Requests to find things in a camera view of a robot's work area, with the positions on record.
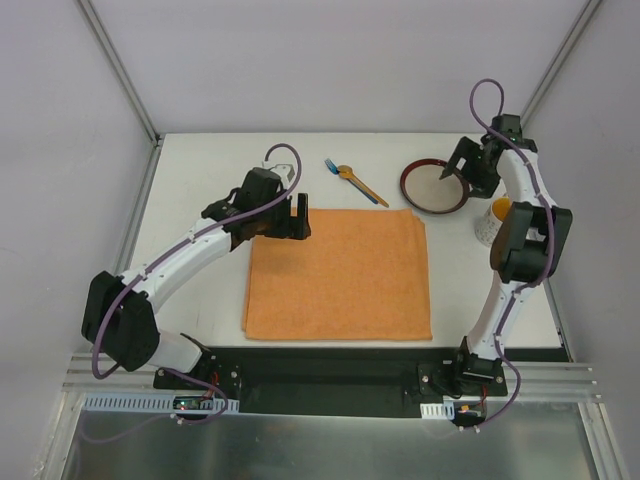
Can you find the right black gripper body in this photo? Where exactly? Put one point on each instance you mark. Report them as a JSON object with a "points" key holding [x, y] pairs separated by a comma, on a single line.
{"points": [[470, 163]]}

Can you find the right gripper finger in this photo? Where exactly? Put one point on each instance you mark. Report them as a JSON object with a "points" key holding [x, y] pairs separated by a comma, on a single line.
{"points": [[483, 188], [464, 150]]}

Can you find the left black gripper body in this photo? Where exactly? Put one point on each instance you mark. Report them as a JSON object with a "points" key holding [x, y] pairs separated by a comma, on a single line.
{"points": [[291, 226]]}

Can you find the white floral mug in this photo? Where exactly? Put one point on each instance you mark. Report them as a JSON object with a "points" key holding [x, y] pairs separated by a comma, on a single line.
{"points": [[486, 228]]}

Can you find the red rimmed plate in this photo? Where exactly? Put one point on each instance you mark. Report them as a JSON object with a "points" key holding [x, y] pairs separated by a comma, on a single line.
{"points": [[422, 187]]}

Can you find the blue metal fork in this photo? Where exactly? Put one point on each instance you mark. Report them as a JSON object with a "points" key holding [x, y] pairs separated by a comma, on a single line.
{"points": [[334, 170]]}

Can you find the gold spoon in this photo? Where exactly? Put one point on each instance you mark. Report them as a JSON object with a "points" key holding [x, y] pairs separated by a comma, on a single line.
{"points": [[348, 171]]}

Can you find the orange cloth placemat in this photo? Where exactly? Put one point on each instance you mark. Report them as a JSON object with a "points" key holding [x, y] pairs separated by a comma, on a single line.
{"points": [[362, 275]]}

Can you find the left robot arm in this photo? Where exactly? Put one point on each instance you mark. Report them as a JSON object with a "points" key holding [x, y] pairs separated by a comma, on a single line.
{"points": [[120, 313]]}

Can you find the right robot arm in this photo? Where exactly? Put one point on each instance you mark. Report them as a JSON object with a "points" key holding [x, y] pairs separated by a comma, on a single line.
{"points": [[525, 251]]}

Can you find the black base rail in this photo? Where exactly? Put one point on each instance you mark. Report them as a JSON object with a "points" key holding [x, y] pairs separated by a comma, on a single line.
{"points": [[323, 381]]}

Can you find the right aluminium frame post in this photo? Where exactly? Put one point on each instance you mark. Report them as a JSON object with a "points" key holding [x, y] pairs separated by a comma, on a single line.
{"points": [[551, 32]]}

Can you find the aluminium frame post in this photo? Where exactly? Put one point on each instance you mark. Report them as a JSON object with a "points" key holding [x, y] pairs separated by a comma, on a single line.
{"points": [[101, 35], [551, 32]]}

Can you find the aluminium front rail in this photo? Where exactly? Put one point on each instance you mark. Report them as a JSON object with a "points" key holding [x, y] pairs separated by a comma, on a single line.
{"points": [[540, 381]]}

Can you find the right white cable duct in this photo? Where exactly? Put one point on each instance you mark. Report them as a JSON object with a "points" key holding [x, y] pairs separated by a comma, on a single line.
{"points": [[437, 411]]}

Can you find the white cable duct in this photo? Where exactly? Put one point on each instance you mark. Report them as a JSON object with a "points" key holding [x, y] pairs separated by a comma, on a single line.
{"points": [[158, 403], [437, 411]]}

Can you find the left white cable duct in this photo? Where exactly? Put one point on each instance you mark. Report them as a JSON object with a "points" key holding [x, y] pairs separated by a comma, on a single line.
{"points": [[158, 403]]}

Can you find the left aluminium frame post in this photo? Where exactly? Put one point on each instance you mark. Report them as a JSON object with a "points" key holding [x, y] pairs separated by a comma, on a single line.
{"points": [[101, 35]]}

